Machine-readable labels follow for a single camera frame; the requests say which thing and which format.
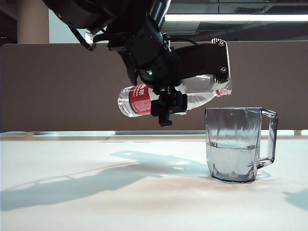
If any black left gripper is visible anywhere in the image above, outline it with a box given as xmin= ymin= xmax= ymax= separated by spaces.
xmin=107 ymin=32 xmax=231 ymax=127

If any clear water bottle red label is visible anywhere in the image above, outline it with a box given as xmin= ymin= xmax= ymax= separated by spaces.
xmin=117 ymin=74 xmax=233 ymax=118

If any grey transparent faceted mug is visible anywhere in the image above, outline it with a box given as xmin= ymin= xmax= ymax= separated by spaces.
xmin=205 ymin=107 xmax=279 ymax=184

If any long white ceiling light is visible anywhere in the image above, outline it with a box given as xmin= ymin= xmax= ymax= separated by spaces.
xmin=165 ymin=14 xmax=308 ymax=22

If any brown fabric desk partition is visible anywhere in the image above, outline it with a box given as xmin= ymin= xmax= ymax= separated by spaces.
xmin=0 ymin=40 xmax=308 ymax=132

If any beige round column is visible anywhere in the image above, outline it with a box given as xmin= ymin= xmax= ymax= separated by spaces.
xmin=16 ymin=0 xmax=50 ymax=44

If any white desk cable slot cover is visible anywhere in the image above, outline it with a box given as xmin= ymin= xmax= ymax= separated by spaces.
xmin=98 ymin=136 xmax=207 ymax=143

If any silver wall plate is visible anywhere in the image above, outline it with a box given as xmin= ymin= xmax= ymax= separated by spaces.
xmin=84 ymin=31 xmax=98 ymax=45

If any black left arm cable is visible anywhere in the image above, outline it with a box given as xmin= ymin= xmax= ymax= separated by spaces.
xmin=69 ymin=24 xmax=97 ymax=52

